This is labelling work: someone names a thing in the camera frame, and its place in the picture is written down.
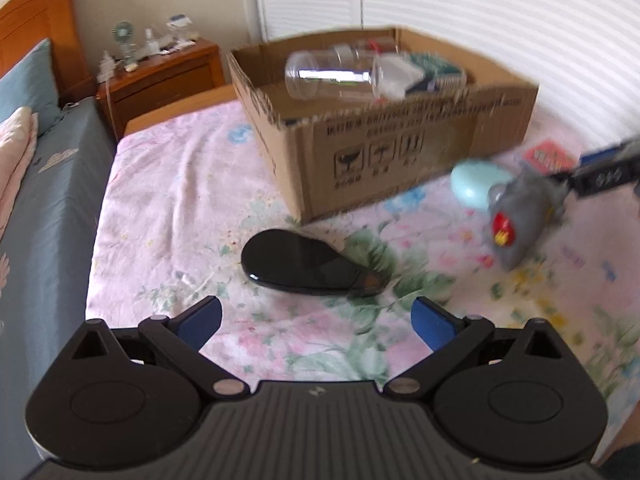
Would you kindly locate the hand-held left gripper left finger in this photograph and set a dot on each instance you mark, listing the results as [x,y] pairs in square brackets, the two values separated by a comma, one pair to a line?
[200,324]

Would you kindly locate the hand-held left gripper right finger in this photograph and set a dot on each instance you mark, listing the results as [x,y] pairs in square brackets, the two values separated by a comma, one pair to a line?
[432,326]

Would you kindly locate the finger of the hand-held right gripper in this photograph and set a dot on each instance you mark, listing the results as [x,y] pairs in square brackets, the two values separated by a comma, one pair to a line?
[600,179]
[600,154]

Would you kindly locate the grey elephant toy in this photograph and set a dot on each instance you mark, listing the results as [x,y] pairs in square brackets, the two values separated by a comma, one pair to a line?
[525,215]

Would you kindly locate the brown cardboard box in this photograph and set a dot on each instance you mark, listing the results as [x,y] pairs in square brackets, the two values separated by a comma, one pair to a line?
[400,135]

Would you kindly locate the clear plastic jar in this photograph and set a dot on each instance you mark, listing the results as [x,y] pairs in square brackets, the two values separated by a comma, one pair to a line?
[325,75]

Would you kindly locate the red card box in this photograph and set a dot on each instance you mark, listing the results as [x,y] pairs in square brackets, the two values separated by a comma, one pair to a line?
[547,157]

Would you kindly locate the light blue plastic toy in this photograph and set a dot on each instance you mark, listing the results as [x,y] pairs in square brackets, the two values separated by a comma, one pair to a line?
[472,182]

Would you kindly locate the pink floral bedsheet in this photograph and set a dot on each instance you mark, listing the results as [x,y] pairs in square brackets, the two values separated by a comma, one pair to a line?
[175,185]

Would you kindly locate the blue bedsheet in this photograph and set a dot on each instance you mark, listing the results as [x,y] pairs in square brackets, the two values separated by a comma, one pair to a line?
[50,235]

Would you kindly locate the wide white louvered door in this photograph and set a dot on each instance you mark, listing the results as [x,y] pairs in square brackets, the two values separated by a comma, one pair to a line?
[500,10]

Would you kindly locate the wooden nightstand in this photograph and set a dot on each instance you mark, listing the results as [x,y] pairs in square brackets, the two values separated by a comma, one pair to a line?
[165,80]

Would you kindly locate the pink quilt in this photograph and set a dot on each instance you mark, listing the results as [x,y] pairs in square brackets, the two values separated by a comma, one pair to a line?
[15,160]

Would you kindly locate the white power strip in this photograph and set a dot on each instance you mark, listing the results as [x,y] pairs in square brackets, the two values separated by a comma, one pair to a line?
[106,67]

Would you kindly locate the clear spray bottle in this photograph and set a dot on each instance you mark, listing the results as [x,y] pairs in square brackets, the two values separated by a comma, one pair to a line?
[149,42]

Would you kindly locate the blue pillow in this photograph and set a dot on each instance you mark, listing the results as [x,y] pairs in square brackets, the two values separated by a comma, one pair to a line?
[25,90]

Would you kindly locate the white phone stand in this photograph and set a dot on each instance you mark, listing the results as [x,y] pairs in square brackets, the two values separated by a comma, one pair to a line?
[179,27]

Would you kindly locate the small green desk fan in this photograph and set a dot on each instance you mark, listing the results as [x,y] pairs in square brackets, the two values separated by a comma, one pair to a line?
[123,35]

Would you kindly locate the wooden headboard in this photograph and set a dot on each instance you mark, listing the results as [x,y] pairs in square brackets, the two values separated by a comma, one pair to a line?
[45,15]

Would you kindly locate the wooden bed frame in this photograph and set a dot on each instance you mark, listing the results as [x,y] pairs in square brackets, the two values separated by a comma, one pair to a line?
[175,108]

